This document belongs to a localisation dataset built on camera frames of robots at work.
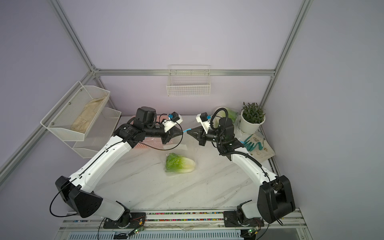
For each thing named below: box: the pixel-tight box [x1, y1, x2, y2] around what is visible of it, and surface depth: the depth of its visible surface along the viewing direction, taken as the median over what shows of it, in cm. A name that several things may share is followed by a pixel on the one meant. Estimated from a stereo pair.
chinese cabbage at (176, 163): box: [164, 152, 196, 173], surface depth 87 cm
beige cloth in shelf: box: [70, 96, 107, 134], surface depth 81 cm
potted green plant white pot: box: [240, 102, 266, 134], surface depth 101 cm
